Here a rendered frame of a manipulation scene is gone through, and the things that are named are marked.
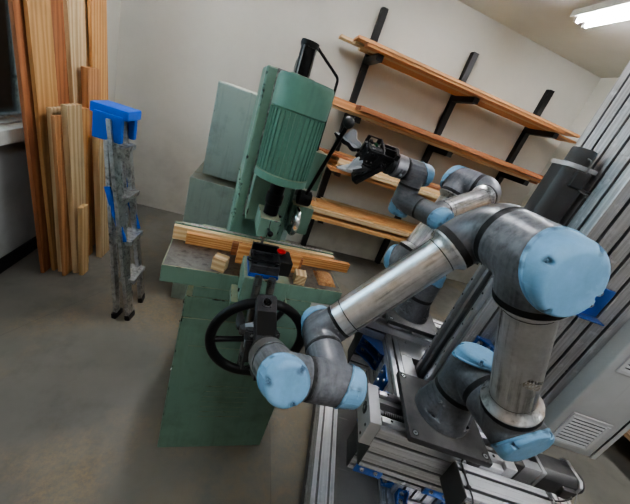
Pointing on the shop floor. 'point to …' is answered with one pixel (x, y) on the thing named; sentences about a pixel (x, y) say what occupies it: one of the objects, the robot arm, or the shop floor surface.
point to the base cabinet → (212, 392)
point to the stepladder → (120, 198)
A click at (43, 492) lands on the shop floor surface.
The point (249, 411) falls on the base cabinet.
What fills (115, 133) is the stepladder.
